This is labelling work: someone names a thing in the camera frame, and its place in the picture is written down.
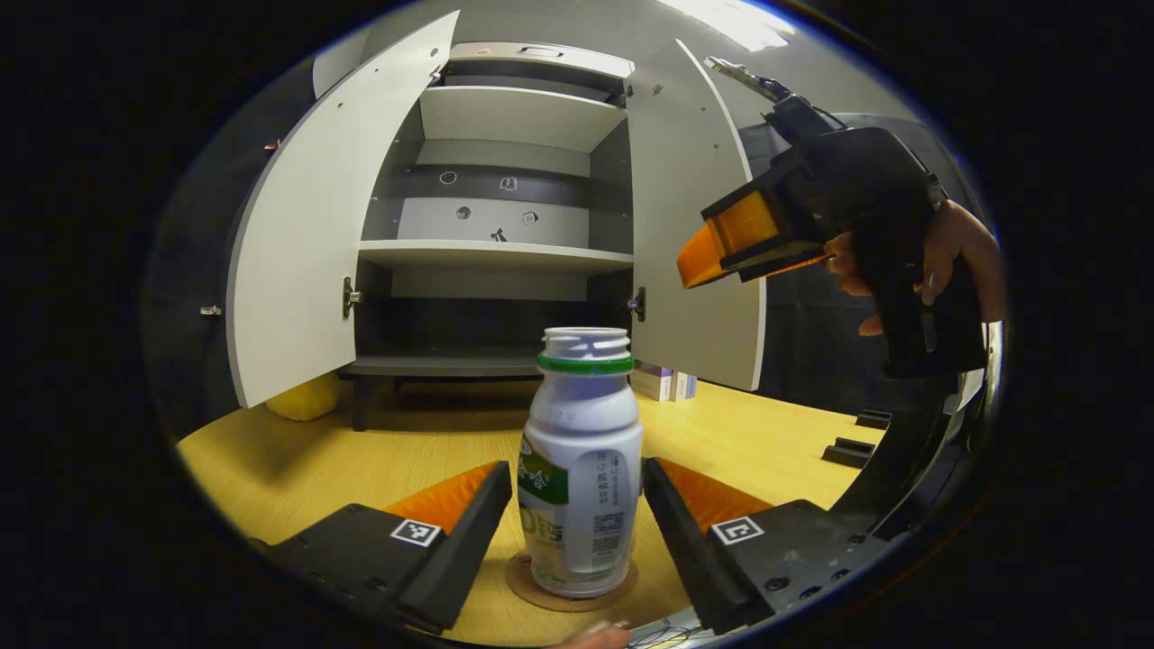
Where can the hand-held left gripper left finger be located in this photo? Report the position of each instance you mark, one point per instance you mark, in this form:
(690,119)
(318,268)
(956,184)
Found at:
(464,550)

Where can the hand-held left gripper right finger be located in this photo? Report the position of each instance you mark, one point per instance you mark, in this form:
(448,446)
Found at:
(681,541)

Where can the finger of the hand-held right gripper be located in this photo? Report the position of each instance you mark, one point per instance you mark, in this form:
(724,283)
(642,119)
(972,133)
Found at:
(730,239)
(784,268)

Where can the white cabinet door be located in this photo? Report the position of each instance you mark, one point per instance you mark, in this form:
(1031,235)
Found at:
(694,225)
(306,225)

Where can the round cork coaster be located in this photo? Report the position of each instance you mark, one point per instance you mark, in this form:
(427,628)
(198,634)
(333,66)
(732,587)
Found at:
(523,581)

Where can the white plastic bottle green label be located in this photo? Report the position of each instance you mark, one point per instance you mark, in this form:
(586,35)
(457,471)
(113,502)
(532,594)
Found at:
(581,433)

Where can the metal door hinge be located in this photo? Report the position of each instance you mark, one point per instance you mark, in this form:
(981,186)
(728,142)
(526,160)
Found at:
(350,296)
(637,304)

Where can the grey and white cabinet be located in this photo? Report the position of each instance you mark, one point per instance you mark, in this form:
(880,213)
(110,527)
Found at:
(487,185)

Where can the beige cabinet drawer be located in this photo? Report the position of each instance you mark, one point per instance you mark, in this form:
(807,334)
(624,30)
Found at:
(541,63)

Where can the white and purple box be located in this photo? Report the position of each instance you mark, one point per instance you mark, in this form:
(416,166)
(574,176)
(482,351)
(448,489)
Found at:
(685,386)
(654,383)

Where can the small black block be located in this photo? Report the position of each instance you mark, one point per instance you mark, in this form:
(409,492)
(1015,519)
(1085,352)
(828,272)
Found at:
(849,452)
(873,419)

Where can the yellow soft object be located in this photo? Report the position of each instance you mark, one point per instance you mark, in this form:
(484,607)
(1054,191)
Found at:
(305,398)

